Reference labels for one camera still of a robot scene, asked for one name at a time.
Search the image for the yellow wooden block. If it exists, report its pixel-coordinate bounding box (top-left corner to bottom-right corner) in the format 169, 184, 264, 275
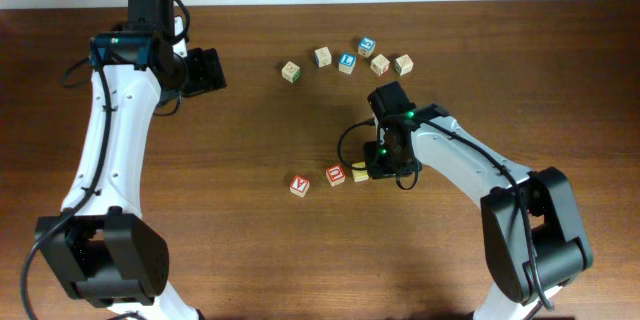
351, 161, 369, 182

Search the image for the red letter U block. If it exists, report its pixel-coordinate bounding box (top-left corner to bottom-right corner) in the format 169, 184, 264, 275
325, 164, 346, 187

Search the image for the red letter A block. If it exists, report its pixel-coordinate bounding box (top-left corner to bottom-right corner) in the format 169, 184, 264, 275
289, 175, 310, 197

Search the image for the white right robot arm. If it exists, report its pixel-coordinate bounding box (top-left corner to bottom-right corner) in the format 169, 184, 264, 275
367, 105, 594, 319

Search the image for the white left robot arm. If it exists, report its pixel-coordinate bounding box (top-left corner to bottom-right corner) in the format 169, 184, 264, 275
20, 0, 226, 319

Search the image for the natural block green print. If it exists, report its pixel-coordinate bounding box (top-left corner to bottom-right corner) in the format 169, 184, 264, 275
281, 61, 301, 83

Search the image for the natural block red print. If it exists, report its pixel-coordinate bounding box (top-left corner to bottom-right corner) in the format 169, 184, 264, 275
370, 54, 390, 76

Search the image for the blue letter H block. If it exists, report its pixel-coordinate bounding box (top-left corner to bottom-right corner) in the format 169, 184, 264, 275
338, 53, 357, 74

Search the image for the natural block grey print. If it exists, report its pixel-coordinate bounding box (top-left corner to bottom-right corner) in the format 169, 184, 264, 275
314, 47, 332, 67

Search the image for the blue number five block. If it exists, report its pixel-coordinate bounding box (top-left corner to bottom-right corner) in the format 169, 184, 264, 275
358, 37, 376, 58

